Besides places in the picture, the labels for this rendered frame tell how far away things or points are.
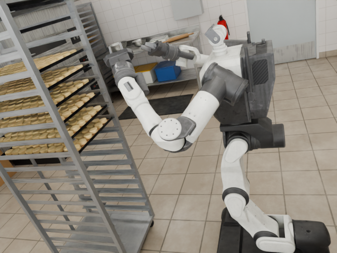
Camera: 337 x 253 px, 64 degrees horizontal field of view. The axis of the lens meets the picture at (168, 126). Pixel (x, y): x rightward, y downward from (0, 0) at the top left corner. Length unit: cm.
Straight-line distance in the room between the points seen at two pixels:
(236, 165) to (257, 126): 23
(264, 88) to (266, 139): 27
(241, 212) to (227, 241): 38
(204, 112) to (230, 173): 62
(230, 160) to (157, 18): 432
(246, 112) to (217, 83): 28
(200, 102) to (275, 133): 51
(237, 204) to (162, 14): 434
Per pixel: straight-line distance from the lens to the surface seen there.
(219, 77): 98
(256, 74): 114
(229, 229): 197
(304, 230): 175
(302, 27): 527
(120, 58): 114
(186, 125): 87
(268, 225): 175
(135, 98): 97
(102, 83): 173
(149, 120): 93
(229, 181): 150
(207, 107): 92
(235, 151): 133
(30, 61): 135
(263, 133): 130
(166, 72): 492
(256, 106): 119
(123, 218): 237
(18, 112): 159
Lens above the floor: 168
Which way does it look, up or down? 26 degrees down
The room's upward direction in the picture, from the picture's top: 16 degrees counter-clockwise
